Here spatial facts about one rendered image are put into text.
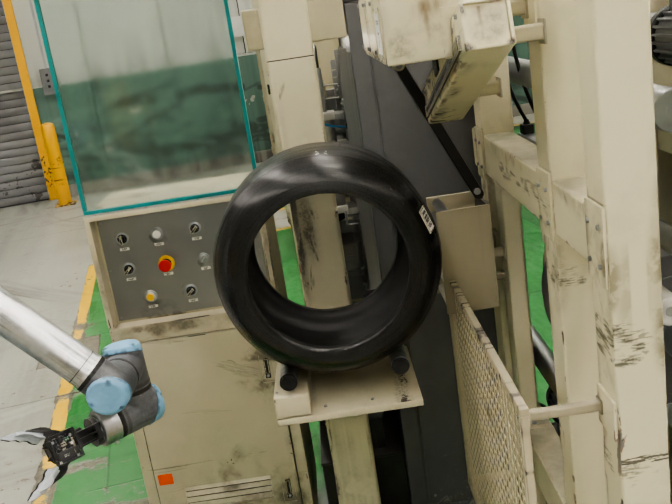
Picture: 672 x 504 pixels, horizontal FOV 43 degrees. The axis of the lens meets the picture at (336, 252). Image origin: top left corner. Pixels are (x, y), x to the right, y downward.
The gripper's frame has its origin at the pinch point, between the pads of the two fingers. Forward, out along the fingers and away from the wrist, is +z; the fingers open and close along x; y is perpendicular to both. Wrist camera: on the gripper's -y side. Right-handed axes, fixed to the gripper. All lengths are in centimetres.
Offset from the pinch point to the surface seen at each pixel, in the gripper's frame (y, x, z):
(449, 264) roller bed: 34, 0, -117
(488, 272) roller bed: 39, 7, -125
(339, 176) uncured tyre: 53, -31, -77
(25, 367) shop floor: -319, -32, -108
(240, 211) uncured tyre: 35, -33, -60
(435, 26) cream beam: 95, -47, -79
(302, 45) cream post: 35, -69, -100
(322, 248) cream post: 12, -18, -96
